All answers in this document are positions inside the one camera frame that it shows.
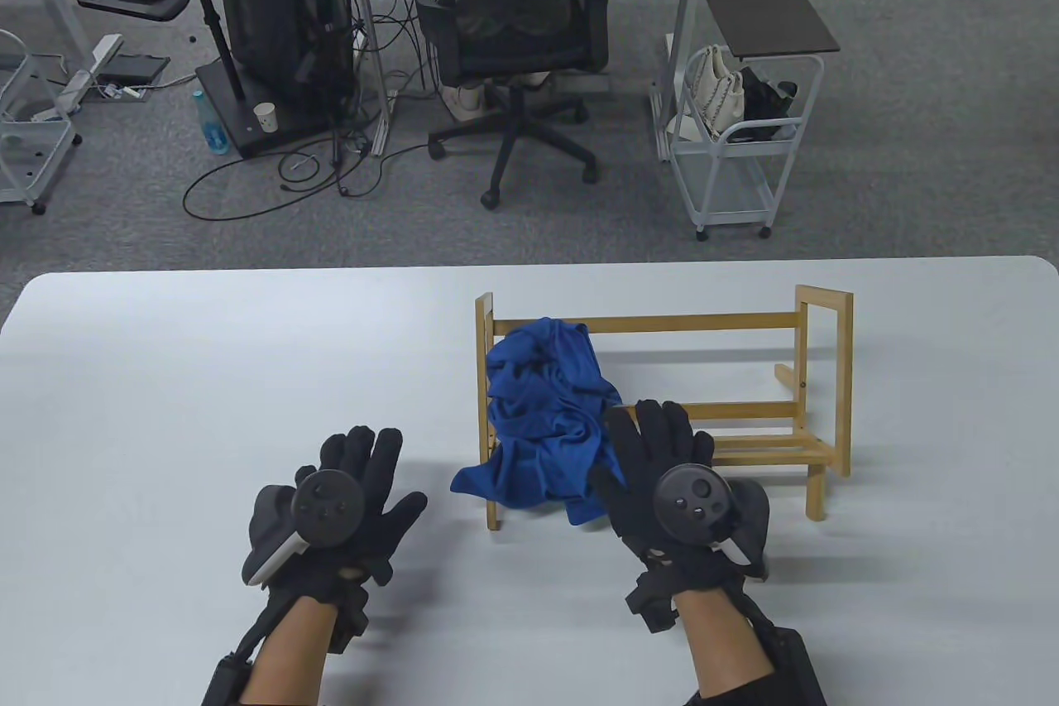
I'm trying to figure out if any person's right hand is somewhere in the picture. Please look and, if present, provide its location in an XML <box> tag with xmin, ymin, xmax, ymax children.
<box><xmin>589</xmin><ymin>400</ymin><xmax>766</xmax><ymax>595</ymax></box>

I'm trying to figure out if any person's left hand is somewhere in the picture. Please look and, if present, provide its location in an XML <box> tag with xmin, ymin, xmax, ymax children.
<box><xmin>269</xmin><ymin>425</ymin><xmax>429</xmax><ymax>606</ymax></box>

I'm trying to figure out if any blue t-shirt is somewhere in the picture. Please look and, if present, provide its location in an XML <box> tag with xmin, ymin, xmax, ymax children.
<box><xmin>450</xmin><ymin>317</ymin><xmax>627</xmax><ymax>526</ymax></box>

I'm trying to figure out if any wooden book rack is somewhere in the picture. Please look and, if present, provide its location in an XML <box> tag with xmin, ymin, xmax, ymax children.
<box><xmin>475</xmin><ymin>285</ymin><xmax>854</xmax><ymax>531</ymax></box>

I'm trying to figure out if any person's right forearm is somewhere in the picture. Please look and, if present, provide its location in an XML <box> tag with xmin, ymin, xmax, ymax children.
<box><xmin>672</xmin><ymin>586</ymin><xmax>774</xmax><ymax>699</ymax></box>

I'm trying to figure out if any black left forearm box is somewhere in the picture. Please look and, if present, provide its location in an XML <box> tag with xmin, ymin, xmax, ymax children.
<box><xmin>201</xmin><ymin>654</ymin><xmax>249</xmax><ymax>706</ymax></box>

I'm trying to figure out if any person's left forearm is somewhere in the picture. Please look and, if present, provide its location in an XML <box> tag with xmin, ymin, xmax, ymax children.
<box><xmin>248</xmin><ymin>594</ymin><xmax>340</xmax><ymax>706</ymax></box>

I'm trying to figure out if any black right forearm box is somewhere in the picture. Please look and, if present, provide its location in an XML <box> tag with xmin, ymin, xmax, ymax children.
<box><xmin>757</xmin><ymin>627</ymin><xmax>828</xmax><ymax>706</ymax></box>

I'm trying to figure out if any grey left hand controller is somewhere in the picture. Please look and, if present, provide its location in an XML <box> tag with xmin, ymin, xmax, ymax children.
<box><xmin>242</xmin><ymin>470</ymin><xmax>367</xmax><ymax>588</ymax></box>

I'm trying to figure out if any grey hand controller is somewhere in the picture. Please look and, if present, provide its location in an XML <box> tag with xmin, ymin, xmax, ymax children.
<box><xmin>654</xmin><ymin>463</ymin><xmax>772</xmax><ymax>574</ymax></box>
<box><xmin>242</xmin><ymin>470</ymin><xmax>367</xmax><ymax>588</ymax></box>

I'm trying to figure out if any grey right hand controller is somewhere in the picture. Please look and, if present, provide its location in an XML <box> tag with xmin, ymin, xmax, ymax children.
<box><xmin>654</xmin><ymin>463</ymin><xmax>772</xmax><ymax>574</ymax></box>

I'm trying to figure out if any white handbag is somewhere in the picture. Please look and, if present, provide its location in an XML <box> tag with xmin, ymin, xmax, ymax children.
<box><xmin>683</xmin><ymin>46</ymin><xmax>745</xmax><ymax>142</ymax></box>

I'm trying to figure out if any black bag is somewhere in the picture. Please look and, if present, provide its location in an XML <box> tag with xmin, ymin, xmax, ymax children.
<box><xmin>728</xmin><ymin>67</ymin><xmax>802</xmax><ymax>142</ymax></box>

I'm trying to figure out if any blue water bottle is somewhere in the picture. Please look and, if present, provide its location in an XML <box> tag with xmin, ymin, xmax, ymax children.
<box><xmin>192</xmin><ymin>90</ymin><xmax>232</xmax><ymax>156</ymax></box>

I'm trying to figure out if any black office chair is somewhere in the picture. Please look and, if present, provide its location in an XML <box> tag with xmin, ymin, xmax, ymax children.
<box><xmin>407</xmin><ymin>0</ymin><xmax>620</xmax><ymax>210</ymax></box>

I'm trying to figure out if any white cart with brown top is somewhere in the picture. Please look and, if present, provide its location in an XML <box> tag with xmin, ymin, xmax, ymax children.
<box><xmin>666</xmin><ymin>0</ymin><xmax>841</xmax><ymax>242</ymax></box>

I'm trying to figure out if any black computer tower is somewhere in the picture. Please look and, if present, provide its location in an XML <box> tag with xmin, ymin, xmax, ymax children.
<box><xmin>219</xmin><ymin>0</ymin><xmax>358</xmax><ymax>132</ymax></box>

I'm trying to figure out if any black floor box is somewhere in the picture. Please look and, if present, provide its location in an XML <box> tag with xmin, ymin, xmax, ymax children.
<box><xmin>103</xmin><ymin>54</ymin><xmax>172</xmax><ymax>88</ymax></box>

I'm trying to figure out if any black rolling computer stand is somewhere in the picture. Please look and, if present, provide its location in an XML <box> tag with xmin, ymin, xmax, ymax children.
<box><xmin>76</xmin><ymin>0</ymin><xmax>336</xmax><ymax>159</ymax></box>

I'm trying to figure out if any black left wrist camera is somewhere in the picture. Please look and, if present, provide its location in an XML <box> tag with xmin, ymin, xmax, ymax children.
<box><xmin>327</xmin><ymin>582</ymin><xmax>371</xmax><ymax>653</ymax></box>

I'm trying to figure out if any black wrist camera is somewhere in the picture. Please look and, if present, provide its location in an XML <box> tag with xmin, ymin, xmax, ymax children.
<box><xmin>327</xmin><ymin>582</ymin><xmax>371</xmax><ymax>653</ymax></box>
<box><xmin>625</xmin><ymin>565</ymin><xmax>679</xmax><ymax>632</ymax></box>

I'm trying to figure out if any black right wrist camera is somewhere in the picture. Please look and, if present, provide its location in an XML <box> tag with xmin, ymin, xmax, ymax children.
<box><xmin>625</xmin><ymin>565</ymin><xmax>679</xmax><ymax>632</ymax></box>

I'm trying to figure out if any black floor cable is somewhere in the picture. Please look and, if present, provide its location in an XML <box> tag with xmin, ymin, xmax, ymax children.
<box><xmin>182</xmin><ymin>135</ymin><xmax>431</xmax><ymax>223</ymax></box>

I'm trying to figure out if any white desk frame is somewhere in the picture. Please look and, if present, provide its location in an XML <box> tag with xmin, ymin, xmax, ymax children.
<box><xmin>265</xmin><ymin>0</ymin><xmax>774</xmax><ymax>161</ymax></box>

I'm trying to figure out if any white wire cart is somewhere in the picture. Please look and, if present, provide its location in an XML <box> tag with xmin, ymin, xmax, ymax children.
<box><xmin>0</xmin><ymin>30</ymin><xmax>84</xmax><ymax>215</ymax></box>

